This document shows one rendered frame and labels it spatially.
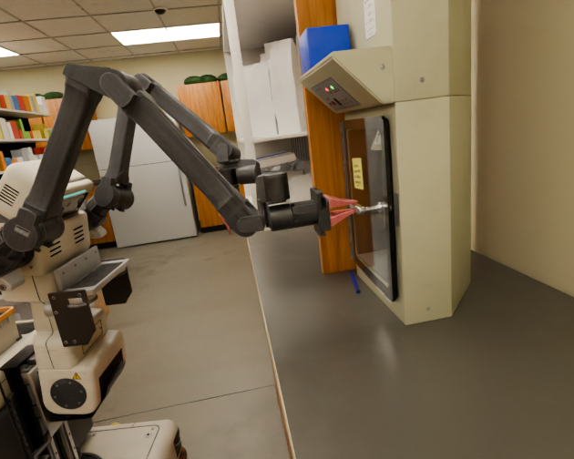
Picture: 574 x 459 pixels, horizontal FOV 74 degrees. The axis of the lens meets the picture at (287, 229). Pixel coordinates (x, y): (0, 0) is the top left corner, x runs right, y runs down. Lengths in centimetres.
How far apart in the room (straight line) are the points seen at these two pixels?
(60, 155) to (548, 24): 111
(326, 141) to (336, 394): 69
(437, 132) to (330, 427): 57
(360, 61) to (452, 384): 59
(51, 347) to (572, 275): 136
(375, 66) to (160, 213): 518
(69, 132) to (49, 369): 70
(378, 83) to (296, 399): 58
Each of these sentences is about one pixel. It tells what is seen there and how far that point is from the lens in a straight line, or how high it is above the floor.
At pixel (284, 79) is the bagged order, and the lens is 203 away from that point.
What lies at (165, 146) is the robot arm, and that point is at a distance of 85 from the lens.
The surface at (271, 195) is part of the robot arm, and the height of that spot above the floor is 125.
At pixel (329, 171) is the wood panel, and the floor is 125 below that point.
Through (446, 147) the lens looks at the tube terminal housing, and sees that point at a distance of 83.
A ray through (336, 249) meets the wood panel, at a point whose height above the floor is 101.
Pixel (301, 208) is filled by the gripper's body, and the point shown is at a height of 122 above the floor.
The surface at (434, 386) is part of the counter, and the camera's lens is 74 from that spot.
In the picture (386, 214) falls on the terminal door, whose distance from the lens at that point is 81.
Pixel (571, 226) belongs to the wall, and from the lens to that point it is 110.
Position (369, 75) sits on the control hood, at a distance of 77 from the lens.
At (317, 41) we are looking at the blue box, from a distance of 97.
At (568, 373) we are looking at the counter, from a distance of 82.
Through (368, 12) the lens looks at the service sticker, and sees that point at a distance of 90.
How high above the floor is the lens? 139
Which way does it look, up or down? 15 degrees down
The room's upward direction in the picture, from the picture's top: 7 degrees counter-clockwise
